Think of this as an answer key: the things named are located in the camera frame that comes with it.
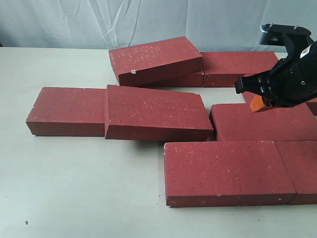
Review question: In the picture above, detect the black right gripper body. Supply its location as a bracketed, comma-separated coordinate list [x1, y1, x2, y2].
[234, 42, 317, 108]

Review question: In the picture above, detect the red brick under tilted brick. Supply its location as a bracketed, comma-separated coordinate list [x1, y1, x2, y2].
[141, 71, 204, 88]

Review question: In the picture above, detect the red brick front large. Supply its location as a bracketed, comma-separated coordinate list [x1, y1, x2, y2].
[164, 141, 297, 207]

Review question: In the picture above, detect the red brick with white speck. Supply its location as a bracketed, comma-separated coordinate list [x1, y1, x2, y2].
[108, 36, 203, 86]

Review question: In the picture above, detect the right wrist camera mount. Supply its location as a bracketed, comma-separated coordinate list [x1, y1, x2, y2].
[259, 23, 314, 58]

